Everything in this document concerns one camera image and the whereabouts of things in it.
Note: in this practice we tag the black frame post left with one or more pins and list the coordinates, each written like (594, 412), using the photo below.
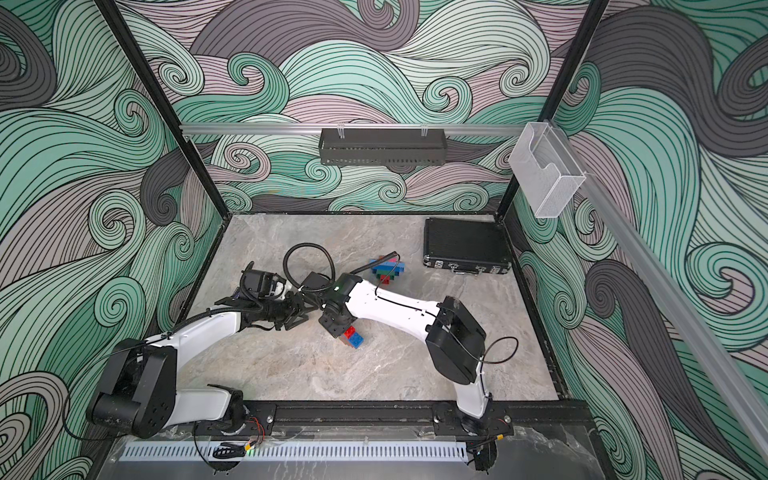
(117, 24)

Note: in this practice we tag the aluminium rail wall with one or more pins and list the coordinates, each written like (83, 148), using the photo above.
(744, 401)
(274, 128)

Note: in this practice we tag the clear plastic wall bin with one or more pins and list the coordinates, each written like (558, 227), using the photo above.
(547, 169)

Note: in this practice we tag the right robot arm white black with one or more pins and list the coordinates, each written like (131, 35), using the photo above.
(454, 339)

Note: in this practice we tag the black frame post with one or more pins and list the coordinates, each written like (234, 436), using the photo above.
(572, 53)
(117, 24)

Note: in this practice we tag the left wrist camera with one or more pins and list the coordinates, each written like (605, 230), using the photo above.
(257, 285)

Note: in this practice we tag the aluminium rail right wall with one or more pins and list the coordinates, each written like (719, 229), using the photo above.
(744, 401)

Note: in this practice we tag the blue long brick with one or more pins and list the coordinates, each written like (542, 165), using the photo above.
(355, 340)

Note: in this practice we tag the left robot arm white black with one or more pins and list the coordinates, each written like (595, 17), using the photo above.
(138, 394)

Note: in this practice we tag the white slotted cable duct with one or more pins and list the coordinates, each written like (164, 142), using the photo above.
(301, 451)

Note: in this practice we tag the blue lego brick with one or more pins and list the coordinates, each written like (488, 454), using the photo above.
(390, 264)

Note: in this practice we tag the black perforated wall tray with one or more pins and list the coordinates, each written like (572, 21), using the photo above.
(399, 148)

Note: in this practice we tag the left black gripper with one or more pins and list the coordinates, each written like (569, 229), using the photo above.
(296, 309)

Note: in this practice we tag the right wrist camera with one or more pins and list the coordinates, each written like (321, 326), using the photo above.
(315, 285)

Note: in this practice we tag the aluminium rail back wall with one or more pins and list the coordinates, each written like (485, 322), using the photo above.
(274, 128)

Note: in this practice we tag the green long lego brick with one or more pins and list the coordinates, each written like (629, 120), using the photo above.
(387, 274)

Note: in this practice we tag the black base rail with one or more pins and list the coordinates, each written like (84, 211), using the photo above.
(442, 417)

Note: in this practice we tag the black frame post right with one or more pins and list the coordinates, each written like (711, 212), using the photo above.
(572, 53)

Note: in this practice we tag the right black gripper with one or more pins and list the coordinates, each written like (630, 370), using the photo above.
(334, 329)

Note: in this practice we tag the black case on table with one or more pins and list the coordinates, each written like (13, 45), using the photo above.
(466, 247)

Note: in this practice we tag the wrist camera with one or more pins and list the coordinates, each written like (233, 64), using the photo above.
(315, 285)
(257, 285)

